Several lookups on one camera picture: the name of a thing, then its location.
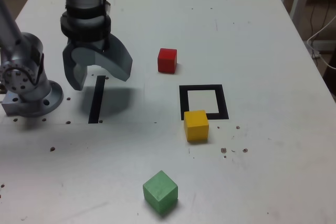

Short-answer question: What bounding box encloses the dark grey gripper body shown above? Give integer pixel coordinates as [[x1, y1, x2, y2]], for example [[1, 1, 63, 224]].
[[67, 36, 109, 52]]

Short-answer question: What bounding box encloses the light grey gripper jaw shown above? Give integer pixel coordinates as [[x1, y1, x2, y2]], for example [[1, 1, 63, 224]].
[[72, 34, 134, 82]]

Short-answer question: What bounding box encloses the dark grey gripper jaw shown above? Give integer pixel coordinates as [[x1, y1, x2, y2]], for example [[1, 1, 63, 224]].
[[62, 40, 88, 91]]

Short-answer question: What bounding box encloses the red cube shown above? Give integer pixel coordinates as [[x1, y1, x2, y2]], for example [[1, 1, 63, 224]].
[[157, 48, 178, 74]]

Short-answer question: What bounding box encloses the yellow cube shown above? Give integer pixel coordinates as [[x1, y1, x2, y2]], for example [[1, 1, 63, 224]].
[[183, 110, 210, 143]]

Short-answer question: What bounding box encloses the green cube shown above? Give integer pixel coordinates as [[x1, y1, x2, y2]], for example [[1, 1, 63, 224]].
[[142, 170, 179, 215]]

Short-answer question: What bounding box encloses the black tape square outline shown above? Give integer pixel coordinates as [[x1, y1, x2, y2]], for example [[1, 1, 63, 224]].
[[178, 84, 229, 121]]

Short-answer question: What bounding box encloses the black tape strip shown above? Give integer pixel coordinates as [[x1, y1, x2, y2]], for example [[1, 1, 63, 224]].
[[88, 75, 107, 124]]

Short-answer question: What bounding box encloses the white furniture foot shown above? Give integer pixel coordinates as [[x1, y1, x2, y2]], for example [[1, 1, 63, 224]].
[[311, 39, 336, 52]]

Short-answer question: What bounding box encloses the white cable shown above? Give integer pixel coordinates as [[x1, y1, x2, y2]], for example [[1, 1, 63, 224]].
[[306, 15, 336, 70]]

